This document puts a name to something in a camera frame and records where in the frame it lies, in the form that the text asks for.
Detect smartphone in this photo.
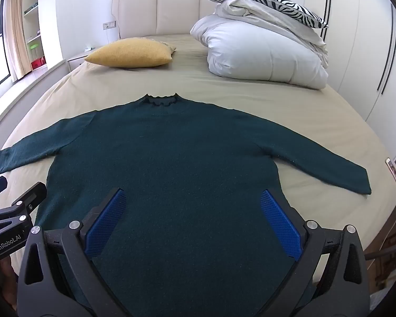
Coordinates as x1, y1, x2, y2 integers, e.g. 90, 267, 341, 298
385, 157, 396, 189

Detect zebra print pillow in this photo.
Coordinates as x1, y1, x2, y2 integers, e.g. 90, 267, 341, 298
196, 0, 329, 29

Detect yellow pillow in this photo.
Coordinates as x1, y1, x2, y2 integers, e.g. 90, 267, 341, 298
85, 38, 177, 69

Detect beige padded headboard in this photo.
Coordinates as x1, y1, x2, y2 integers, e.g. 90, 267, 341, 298
111, 0, 317, 40

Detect bed with beige sheet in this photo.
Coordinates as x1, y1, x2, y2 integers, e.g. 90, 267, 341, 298
0, 35, 396, 291

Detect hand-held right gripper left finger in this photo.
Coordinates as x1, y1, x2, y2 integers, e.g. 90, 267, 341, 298
16, 188, 133, 317

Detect white nightstand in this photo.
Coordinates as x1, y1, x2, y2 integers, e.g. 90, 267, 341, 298
67, 48, 100, 71

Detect white wall shelf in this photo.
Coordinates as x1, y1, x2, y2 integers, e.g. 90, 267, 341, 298
21, 0, 48, 71

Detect dark green sweater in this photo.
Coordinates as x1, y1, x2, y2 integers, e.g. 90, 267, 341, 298
0, 92, 373, 317

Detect beige folded quilt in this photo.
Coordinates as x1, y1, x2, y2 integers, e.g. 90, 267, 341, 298
213, 0, 329, 68

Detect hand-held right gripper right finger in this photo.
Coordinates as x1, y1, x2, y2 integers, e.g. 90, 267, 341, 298
256, 190, 372, 317

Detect beige curtain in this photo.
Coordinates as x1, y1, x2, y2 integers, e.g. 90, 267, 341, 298
3, 0, 29, 81

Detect white duvet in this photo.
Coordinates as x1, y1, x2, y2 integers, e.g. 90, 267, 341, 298
190, 15, 329, 90

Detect white wardrobe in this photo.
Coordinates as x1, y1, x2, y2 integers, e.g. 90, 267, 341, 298
305, 0, 396, 159

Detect white window ledge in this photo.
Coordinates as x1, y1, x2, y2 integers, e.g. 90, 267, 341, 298
0, 59, 70, 133

